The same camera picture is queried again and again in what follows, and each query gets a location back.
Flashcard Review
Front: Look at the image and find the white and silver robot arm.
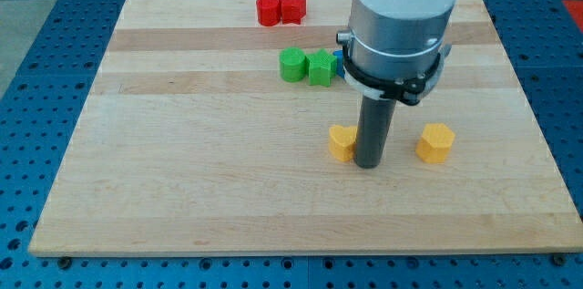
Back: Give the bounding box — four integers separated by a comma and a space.
337, 0, 456, 106

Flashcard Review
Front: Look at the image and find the yellow heart block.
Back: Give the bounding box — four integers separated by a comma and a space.
328, 125, 357, 162

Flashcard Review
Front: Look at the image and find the yellow hexagon block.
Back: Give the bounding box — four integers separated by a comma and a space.
415, 123, 455, 164

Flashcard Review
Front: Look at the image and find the green cylinder block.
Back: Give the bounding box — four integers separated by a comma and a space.
279, 46, 306, 82

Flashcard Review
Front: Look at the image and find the green star block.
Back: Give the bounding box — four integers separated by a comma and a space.
306, 49, 337, 87

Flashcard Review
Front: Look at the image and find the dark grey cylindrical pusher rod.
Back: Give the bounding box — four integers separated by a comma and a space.
354, 96, 396, 169

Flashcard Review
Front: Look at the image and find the blue block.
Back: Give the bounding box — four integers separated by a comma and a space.
332, 50, 345, 78

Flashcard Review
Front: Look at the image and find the wooden board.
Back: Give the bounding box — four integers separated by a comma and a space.
28, 0, 582, 257

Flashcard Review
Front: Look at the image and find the red star block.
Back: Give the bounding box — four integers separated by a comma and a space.
279, 0, 307, 25

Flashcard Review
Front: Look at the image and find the red cylinder block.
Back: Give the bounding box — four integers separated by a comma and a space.
256, 0, 281, 26

